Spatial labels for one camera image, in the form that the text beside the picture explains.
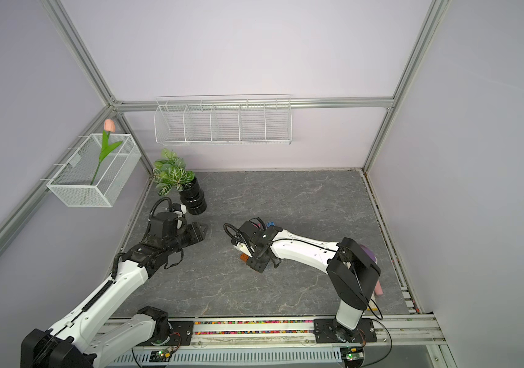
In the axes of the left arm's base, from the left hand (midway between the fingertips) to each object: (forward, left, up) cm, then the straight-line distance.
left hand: (203, 229), depth 81 cm
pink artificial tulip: (+25, +33, +19) cm, 45 cm away
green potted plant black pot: (+18, +12, +11) cm, 24 cm away
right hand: (-7, -19, -11) cm, 23 cm away
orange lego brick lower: (-5, -13, -14) cm, 20 cm away
